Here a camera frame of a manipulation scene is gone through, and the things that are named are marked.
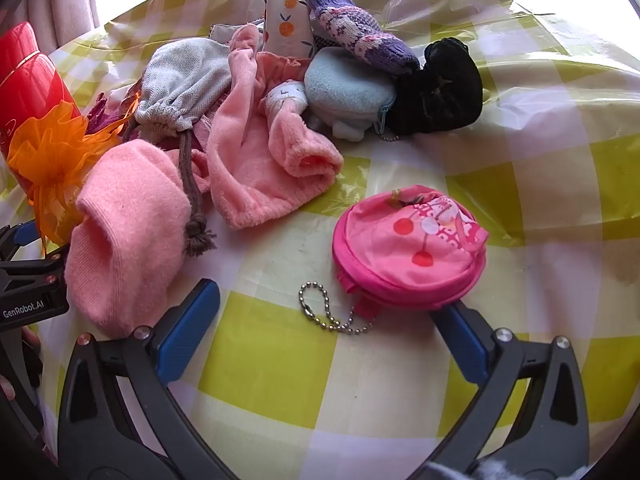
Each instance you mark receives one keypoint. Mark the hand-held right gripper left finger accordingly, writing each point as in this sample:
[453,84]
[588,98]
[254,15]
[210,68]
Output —
[190,325]

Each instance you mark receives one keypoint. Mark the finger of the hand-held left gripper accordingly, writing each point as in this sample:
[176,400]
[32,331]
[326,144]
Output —
[25,232]
[35,270]

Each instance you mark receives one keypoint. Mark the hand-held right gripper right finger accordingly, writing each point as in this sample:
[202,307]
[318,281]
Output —
[462,342]

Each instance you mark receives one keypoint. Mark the pink round cherry pouch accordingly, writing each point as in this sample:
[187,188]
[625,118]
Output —
[405,255]

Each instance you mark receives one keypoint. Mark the black velvet scrunchie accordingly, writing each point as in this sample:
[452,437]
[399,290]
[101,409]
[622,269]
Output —
[435,90]

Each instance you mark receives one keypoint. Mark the person's left hand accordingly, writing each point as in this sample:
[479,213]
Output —
[22,360]

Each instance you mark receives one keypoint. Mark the orange organza bag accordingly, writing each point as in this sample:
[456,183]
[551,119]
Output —
[50,160]

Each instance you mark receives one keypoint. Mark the yellow checkered plastic tablecloth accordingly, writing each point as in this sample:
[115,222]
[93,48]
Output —
[280,360]

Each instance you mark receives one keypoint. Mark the magenta cloth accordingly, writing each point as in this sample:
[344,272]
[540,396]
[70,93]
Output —
[102,117]

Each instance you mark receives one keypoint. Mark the red thermos bottle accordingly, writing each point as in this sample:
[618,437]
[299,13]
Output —
[30,75]

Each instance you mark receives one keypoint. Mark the pink fleece garment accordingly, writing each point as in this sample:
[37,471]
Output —
[250,160]

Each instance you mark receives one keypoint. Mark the light blue fleece pouch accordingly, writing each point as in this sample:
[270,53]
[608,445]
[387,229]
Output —
[345,85]

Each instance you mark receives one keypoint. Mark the orange print fabric pouch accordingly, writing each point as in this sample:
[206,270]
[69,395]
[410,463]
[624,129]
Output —
[287,22]

